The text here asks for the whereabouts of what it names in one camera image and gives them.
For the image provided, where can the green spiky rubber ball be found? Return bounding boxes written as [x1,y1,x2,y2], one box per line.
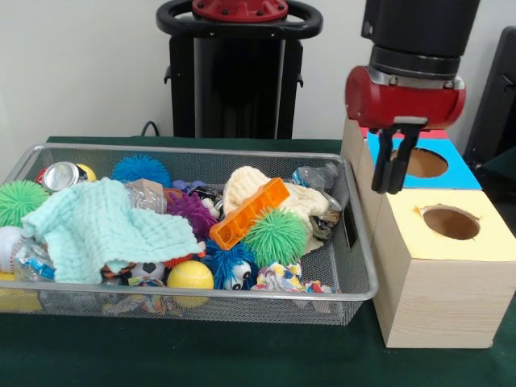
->
[241,207,308,269]
[0,179,50,229]

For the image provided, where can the blue furry toy with eyes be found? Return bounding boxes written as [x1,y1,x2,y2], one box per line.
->
[201,239,260,292]

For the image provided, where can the mint green cloth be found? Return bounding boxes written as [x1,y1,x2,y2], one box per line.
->
[20,177,206,285]

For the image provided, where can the blue spiky rubber ball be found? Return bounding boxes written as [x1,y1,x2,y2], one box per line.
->
[110,153,173,189]

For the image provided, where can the cream knitted cloth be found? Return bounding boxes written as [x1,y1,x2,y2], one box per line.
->
[222,165,343,255]

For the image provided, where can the white cloth with coloured shapes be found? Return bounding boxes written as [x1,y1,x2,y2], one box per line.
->
[250,260,340,293]

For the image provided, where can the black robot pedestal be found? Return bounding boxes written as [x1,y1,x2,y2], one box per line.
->
[155,0,323,140]

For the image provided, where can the orange plastic block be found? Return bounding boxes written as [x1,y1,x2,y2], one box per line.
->
[209,177,291,251]

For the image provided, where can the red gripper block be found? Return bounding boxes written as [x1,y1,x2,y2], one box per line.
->
[344,64,468,195]

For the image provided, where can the purple spiky rubber ball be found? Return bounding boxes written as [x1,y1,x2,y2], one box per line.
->
[165,191,218,243]

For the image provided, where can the wooden box with three holes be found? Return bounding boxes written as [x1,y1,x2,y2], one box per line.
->
[340,116,516,350]

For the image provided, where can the shallow mesh bin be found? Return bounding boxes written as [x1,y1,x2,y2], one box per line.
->
[0,143,380,327]

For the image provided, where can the smooth yellow ball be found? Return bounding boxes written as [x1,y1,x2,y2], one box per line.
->
[166,260,214,290]

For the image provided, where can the dark green table cloth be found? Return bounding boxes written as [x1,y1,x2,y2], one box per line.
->
[481,147,516,177]
[0,135,516,387]

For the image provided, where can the black cable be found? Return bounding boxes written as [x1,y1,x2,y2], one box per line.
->
[139,119,161,138]

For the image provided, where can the crushed silver drink can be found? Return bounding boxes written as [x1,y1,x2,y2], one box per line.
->
[40,160,92,194]

